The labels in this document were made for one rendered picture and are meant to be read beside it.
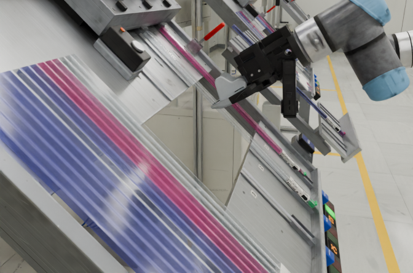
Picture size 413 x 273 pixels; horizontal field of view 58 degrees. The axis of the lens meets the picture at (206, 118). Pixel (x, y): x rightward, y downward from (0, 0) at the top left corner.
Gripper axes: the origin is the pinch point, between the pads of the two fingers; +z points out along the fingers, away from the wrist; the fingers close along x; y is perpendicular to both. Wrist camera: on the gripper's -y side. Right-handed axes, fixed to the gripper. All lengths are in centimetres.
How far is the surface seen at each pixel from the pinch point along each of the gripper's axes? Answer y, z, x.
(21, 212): 7.0, 4.0, 48.9
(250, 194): -14.2, -1.6, 15.2
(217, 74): 4.9, 2.6, -19.1
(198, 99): -5, 40, -92
